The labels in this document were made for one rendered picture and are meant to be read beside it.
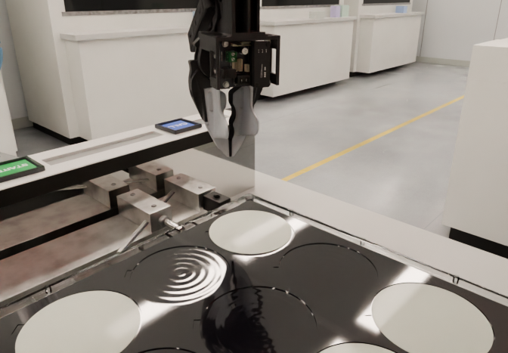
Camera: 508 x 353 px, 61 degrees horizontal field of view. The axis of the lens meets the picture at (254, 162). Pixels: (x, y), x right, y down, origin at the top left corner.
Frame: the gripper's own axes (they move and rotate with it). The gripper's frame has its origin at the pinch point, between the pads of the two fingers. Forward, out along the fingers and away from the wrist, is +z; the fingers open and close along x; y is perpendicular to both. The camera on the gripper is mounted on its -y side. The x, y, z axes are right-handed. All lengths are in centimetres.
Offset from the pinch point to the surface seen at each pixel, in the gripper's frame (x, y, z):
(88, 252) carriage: -18.1, 0.5, 11.1
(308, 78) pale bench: 253, -416, 80
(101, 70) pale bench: 6, -305, 38
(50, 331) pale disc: -21.7, 15.3, 9.1
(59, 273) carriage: -21.2, 3.5, 11.1
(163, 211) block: -8.3, -1.9, 8.7
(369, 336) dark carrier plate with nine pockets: 3.0, 26.4, 9.0
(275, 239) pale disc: 2.4, 9.4, 9.0
